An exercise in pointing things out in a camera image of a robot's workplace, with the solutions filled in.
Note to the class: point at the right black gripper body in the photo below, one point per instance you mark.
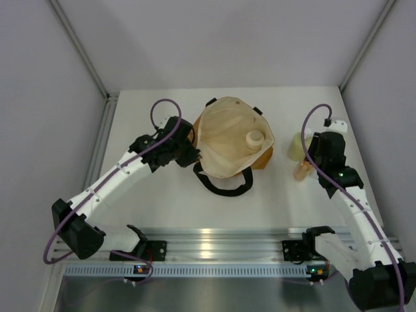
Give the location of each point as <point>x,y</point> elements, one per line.
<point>313,150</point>

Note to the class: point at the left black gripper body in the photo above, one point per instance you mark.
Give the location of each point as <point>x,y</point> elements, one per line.
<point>184,153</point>

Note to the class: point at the orange bottle pink cap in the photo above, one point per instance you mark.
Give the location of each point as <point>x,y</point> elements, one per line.
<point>302,170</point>

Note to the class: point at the green pump bottle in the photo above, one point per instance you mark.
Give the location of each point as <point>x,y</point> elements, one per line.
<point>295,151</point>

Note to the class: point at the tan canvas tote bag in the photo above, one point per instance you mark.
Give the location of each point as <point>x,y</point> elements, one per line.
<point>221,138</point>

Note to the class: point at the beige round bottle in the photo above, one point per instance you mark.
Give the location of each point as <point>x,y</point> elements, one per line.
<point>254,140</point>

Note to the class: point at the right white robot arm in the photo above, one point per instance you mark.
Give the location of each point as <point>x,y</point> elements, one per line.
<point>375,273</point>

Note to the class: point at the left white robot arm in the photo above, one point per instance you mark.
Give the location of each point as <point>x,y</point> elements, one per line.
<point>76,221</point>

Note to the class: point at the left aluminium frame post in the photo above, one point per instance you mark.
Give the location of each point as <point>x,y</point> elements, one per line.
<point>76,43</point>

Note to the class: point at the aluminium frame post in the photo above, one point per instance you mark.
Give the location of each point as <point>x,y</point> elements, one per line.
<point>76,43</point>
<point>367,43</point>

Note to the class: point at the aluminium mounting rail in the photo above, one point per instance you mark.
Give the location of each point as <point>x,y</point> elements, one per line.
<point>202,245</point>

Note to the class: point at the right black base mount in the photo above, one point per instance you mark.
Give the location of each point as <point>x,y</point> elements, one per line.
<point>295,251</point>

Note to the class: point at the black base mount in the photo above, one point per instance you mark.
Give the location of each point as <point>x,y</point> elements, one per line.
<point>154,250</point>
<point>295,251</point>

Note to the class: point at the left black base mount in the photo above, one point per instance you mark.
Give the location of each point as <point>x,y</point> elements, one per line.
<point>154,250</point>

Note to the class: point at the right aluminium frame post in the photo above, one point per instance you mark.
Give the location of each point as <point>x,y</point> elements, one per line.
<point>367,43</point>

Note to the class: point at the grey slotted cable duct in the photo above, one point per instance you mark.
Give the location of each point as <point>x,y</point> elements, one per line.
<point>190,271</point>

